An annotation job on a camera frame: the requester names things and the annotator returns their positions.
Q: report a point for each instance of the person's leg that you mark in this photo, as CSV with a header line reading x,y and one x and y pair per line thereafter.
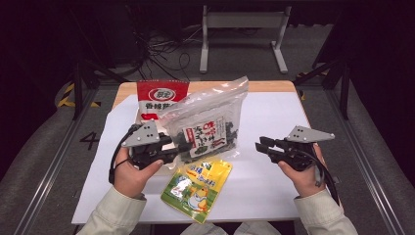
x,y
261,229
205,230

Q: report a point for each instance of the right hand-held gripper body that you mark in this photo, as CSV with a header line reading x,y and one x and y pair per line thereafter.
x,y
300,153

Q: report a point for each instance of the white metal stand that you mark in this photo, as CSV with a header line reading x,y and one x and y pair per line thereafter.
x,y
243,19

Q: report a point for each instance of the yellow black floor tape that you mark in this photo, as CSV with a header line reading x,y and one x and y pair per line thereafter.
x,y
67,94

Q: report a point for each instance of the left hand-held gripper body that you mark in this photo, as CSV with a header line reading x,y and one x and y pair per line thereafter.
x,y
143,135

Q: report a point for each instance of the person's right hand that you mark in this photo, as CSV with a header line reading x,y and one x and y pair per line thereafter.
x,y
305,183

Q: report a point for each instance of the white table sheet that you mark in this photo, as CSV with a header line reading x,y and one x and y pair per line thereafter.
x,y
277,111

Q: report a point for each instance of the person's left hand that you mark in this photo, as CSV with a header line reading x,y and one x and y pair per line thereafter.
x,y
130,179

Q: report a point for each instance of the person's right leg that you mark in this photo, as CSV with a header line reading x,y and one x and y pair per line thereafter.
x,y
261,229

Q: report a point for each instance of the red snack packet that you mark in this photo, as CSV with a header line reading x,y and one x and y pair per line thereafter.
x,y
161,94

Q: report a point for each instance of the aluminium floor rail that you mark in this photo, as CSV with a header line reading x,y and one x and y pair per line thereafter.
x,y
384,202
56,163

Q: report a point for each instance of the yellow green snack packet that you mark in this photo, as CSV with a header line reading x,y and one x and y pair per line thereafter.
x,y
195,192

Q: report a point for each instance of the black tripod stand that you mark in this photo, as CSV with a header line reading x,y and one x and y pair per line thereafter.
x,y
77,91
344,91

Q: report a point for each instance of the clear bag of dried seaweed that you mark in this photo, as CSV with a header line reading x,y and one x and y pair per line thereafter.
x,y
208,130

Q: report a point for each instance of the person's left leg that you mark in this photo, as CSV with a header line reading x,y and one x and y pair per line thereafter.
x,y
205,230

